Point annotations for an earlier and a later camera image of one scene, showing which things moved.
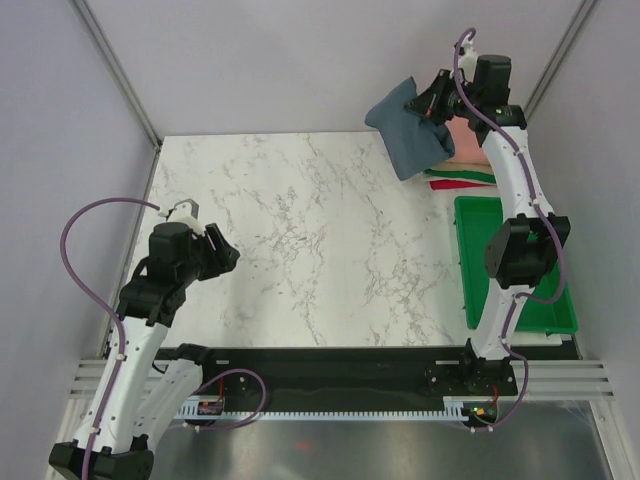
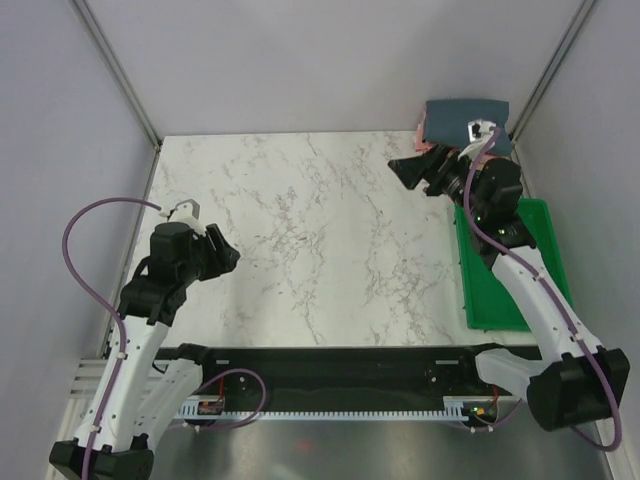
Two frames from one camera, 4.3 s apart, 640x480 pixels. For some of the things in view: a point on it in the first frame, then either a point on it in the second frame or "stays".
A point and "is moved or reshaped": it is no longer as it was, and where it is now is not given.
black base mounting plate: x=343 y=373 stays
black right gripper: x=428 y=104 → x=440 y=162
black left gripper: x=222 y=259 stays
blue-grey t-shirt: x=415 y=145 is moved or reshaped
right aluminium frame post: x=584 y=11 stays
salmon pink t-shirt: x=466 y=145 → x=420 y=146
